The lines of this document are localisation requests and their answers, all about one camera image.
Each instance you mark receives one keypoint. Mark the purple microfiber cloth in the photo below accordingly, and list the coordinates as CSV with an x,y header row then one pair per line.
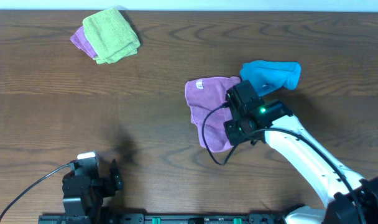
x,y
203,96

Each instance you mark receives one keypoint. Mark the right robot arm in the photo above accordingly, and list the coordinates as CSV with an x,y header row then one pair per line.
x,y
347,196

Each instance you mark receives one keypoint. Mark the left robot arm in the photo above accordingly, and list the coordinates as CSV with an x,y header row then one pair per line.
x,y
84,206

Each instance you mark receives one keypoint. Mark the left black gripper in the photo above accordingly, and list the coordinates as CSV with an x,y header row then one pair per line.
x,y
115,180

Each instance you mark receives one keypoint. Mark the purple folded cloth under green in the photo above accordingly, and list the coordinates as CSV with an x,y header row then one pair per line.
x,y
82,43

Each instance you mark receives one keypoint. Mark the blue cloth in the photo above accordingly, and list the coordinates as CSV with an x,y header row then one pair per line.
x,y
266,77

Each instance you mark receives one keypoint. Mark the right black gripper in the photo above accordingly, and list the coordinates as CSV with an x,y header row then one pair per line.
x,y
233,138

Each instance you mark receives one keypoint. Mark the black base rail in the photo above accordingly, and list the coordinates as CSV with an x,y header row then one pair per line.
x,y
138,218

